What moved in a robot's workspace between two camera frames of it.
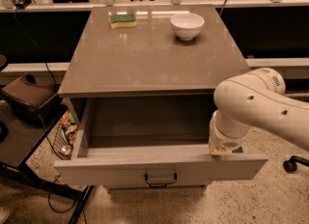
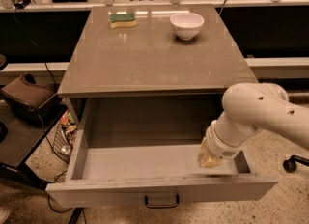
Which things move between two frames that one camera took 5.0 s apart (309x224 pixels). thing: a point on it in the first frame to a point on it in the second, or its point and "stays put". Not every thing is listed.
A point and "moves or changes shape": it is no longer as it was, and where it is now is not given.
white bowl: x=186 y=25 stays put
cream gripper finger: x=215 y=151 to x=207 y=160
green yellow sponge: x=123 y=20 stays put
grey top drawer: x=131 y=141 moves or changes shape
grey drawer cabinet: x=151 y=71 stays put
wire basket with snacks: x=66 y=136 stays put
